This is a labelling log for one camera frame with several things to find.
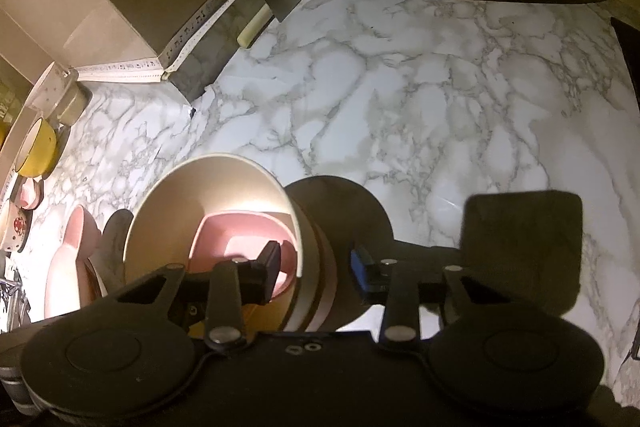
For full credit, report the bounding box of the pink bear-shaped plate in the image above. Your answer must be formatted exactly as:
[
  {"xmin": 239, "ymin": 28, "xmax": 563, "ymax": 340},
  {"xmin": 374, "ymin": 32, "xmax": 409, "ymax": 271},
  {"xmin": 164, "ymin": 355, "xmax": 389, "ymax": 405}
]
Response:
[{"xmin": 44, "ymin": 205, "xmax": 108, "ymax": 319}]

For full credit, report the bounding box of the beige bowl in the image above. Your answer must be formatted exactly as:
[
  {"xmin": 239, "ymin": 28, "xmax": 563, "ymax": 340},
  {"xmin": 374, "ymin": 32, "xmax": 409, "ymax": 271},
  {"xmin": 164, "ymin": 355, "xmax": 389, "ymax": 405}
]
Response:
[{"xmin": 122, "ymin": 153, "xmax": 335, "ymax": 333}]

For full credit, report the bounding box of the white floral bowl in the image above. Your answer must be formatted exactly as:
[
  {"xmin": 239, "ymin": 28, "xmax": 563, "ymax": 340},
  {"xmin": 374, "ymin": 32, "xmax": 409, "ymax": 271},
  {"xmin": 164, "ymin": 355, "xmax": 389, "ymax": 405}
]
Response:
[{"xmin": 29, "ymin": 62, "xmax": 79, "ymax": 114}]

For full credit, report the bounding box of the cream handle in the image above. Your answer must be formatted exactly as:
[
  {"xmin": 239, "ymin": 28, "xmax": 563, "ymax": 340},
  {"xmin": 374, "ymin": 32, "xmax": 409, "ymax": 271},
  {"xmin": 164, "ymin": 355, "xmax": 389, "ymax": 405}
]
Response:
[{"xmin": 236, "ymin": 6, "xmax": 274, "ymax": 50}]

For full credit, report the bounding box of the pink bowl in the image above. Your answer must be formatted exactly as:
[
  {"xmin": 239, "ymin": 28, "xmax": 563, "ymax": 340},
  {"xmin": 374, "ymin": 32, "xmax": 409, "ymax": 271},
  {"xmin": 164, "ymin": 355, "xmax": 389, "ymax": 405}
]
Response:
[{"xmin": 189, "ymin": 211, "xmax": 302, "ymax": 309}]

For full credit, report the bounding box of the small pink dish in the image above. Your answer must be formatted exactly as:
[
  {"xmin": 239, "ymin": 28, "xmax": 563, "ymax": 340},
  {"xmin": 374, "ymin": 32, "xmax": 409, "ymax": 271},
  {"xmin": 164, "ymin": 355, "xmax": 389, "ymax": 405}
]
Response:
[{"xmin": 18, "ymin": 177, "xmax": 44, "ymax": 210}]

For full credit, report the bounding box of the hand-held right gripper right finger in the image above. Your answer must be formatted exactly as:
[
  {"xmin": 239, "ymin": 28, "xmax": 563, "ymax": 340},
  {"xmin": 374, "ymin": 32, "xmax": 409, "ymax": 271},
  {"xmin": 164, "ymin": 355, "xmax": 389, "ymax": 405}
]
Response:
[{"xmin": 350, "ymin": 246, "xmax": 506, "ymax": 350}]

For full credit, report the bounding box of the yellow bowl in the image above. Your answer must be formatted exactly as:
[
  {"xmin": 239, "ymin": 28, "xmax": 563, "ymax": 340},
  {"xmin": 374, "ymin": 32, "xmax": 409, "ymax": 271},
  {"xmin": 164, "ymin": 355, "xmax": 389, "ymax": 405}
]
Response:
[{"xmin": 12, "ymin": 117, "xmax": 59, "ymax": 178}]

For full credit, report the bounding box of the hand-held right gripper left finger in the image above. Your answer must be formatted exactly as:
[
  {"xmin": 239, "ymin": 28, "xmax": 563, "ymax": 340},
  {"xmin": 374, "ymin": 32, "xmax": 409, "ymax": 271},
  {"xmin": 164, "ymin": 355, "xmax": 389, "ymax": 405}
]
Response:
[{"xmin": 117, "ymin": 241, "xmax": 282, "ymax": 350}]

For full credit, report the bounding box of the white mushroom print bowl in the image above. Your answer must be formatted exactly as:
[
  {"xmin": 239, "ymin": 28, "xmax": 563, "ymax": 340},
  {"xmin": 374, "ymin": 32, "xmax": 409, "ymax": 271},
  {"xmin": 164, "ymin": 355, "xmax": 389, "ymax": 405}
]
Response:
[{"xmin": 0, "ymin": 211, "xmax": 32, "ymax": 254}]

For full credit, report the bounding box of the music note tape strip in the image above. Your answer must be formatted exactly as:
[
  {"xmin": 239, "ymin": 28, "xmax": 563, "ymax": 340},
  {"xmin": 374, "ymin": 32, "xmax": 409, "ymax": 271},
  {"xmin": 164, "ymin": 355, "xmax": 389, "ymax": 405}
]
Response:
[{"xmin": 74, "ymin": 0, "xmax": 252, "ymax": 84}]

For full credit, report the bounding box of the black cooktop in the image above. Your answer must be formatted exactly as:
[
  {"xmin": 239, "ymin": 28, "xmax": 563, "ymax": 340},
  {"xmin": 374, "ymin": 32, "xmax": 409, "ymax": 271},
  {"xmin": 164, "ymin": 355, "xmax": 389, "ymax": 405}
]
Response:
[{"xmin": 611, "ymin": 16, "xmax": 640, "ymax": 100}]

